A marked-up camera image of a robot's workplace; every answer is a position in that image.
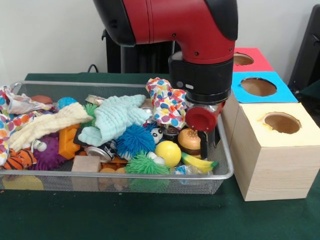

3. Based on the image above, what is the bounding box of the green spiky ball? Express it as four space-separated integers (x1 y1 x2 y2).
82 102 98 126

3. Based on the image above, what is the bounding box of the clear plastic bottle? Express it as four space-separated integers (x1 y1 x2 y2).
172 164 202 177

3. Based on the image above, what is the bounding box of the wooden burger toy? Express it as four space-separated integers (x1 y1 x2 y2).
177 127 202 157

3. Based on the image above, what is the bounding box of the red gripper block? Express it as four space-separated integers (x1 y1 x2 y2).
184 102 226 160

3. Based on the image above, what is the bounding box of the dark green side table cloth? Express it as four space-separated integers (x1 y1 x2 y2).
299 79 320 99

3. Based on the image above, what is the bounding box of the cream cloth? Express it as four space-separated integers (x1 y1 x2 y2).
7 101 93 153

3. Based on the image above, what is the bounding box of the colourful polka-dot cloth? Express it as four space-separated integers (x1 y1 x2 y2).
146 77 189 131

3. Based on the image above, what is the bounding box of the shallow clear mesh bin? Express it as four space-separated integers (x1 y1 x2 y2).
0 81 234 193

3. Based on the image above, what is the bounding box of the dark green tablecloth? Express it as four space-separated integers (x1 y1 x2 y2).
0 72 320 240

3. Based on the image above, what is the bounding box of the black drink can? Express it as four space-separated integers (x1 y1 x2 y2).
84 139 118 162

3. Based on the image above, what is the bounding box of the wooden box with three holes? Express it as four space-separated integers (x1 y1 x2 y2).
222 47 320 202

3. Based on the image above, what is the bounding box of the black floor stand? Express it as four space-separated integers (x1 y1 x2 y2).
289 4 320 96

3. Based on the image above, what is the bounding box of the mint green knit cloth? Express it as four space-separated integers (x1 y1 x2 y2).
78 95 151 147

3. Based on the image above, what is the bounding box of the yellow banana toy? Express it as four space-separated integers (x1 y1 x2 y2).
181 152 219 174

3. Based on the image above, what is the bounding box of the yellow ball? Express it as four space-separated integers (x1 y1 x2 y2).
155 140 182 168

